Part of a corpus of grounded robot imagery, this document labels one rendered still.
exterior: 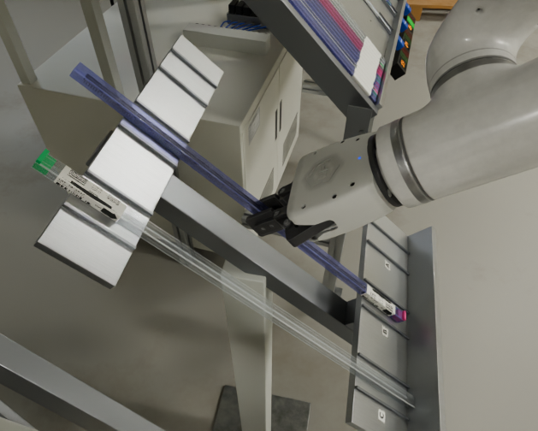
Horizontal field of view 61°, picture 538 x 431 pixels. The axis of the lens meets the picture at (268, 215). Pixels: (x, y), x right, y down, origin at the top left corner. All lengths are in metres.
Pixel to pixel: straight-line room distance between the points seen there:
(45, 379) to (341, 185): 0.30
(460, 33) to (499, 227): 1.51
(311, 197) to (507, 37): 0.22
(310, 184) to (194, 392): 1.03
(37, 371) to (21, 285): 1.35
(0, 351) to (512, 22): 0.49
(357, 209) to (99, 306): 1.28
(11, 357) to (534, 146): 0.44
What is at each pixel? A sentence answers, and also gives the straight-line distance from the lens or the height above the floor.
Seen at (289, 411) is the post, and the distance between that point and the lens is 1.37.
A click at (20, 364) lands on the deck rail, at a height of 0.96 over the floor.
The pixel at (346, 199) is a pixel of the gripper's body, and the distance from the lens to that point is 0.43.
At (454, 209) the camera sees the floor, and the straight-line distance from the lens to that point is 1.92.
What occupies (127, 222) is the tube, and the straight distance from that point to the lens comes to 0.42.
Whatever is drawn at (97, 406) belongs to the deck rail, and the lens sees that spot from 0.45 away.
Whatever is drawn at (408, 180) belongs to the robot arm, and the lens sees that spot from 0.42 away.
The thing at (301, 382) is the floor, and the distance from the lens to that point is 1.41.
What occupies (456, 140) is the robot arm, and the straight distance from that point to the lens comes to 0.40.
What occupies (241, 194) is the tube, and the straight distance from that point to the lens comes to 0.51.
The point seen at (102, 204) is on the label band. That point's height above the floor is 1.03.
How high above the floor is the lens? 1.31
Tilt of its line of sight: 48 degrees down
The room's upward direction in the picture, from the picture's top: straight up
